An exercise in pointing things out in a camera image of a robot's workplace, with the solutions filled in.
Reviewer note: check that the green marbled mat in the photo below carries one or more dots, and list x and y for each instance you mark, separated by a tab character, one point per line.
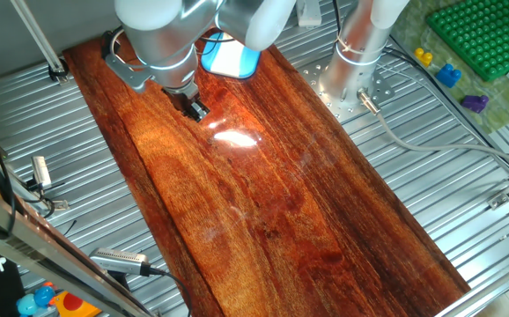
496	110

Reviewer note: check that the blue toy brick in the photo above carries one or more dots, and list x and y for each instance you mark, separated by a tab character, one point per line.
448	75

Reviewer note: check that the wood grain table cover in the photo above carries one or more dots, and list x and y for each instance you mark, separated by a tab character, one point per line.
259	211

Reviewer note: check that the aluminium frame post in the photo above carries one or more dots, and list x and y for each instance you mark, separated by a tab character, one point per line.
39	35

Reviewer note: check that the light blue toy duck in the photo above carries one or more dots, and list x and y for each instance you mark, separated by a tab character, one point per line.
26	304

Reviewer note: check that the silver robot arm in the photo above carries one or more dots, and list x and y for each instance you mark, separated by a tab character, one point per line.
166	48

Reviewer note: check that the orange emergency stop box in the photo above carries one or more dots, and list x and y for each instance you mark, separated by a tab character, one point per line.
76	306

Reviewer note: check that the purple toy brick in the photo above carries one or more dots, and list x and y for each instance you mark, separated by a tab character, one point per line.
474	103

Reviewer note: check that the yellow toy brick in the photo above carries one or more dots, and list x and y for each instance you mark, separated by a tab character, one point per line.
423	56

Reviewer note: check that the metal camera clamp mount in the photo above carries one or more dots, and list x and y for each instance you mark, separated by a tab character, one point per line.
56	203

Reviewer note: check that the white power strip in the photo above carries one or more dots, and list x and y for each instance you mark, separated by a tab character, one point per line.
308	13

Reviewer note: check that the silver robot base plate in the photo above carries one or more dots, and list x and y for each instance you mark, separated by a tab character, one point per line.
382	88

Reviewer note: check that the glossy metal frame beam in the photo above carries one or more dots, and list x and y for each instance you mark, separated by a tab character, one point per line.
39	246

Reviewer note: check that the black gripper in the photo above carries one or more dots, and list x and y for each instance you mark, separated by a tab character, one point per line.
183	98

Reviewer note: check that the green studded building baseplate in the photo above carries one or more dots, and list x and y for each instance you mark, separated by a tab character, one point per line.
488	35

